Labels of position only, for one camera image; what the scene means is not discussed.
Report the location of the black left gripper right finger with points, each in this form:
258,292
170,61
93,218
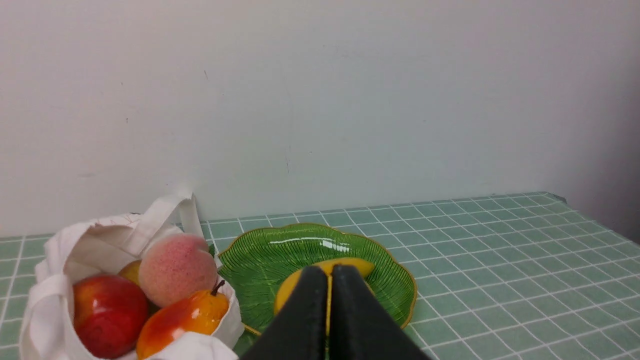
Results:
360,328

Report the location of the white cloth tote bag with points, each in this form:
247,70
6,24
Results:
81,250

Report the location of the yellow lemon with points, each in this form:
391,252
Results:
285,290

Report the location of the orange red pear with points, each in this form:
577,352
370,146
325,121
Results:
201,313

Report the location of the green glass leaf plate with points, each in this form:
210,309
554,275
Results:
258,262

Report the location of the pink peach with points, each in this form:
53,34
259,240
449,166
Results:
176,267

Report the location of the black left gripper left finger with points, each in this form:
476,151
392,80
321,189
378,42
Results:
298,331

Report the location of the brown yellow kiwi fruit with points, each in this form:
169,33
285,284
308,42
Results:
131,271

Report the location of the red apple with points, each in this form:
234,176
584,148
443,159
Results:
109,314

